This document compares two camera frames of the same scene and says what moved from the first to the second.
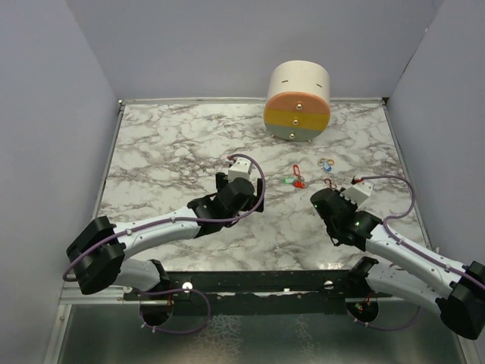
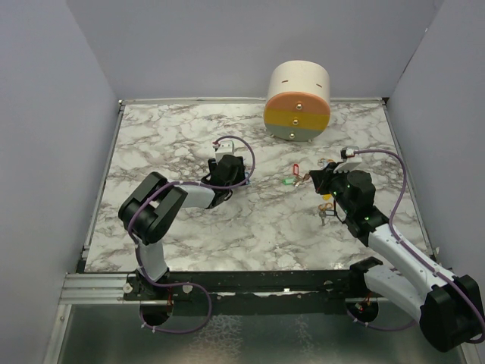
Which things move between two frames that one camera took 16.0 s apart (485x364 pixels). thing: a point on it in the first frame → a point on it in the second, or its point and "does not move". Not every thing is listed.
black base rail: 259,293 does not move
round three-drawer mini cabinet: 297,105 does not move
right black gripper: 353,207 → 323,177
